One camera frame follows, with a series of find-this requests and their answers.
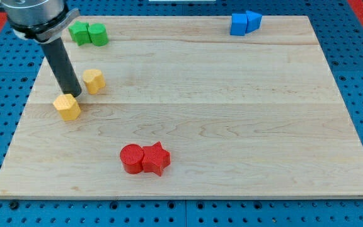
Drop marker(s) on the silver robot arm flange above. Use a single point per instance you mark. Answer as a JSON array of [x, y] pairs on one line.
[[39, 20]]

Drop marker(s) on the light wooden board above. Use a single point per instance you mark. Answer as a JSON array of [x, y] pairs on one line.
[[247, 117]]

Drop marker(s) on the red star block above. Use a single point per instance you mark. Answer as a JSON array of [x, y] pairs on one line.
[[155, 159]]

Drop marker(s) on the red cylinder block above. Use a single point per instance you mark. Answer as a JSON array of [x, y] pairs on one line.
[[131, 157]]

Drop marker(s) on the yellow heart block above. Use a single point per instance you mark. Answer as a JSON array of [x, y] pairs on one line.
[[93, 80]]

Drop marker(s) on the blue cube block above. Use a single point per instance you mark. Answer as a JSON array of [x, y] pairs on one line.
[[238, 24]]

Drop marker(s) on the yellow hexagon block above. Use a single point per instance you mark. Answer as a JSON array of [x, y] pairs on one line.
[[67, 107]]

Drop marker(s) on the green cylinder block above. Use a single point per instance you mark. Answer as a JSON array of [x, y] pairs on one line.
[[98, 34]]

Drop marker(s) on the blue triangular block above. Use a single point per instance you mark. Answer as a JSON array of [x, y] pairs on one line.
[[253, 21]]

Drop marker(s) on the green star block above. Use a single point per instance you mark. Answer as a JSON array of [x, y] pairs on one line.
[[79, 33]]

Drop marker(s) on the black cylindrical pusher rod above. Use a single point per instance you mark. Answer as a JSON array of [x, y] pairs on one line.
[[60, 64]]

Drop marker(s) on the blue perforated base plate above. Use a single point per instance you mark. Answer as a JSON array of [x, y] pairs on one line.
[[339, 28]]

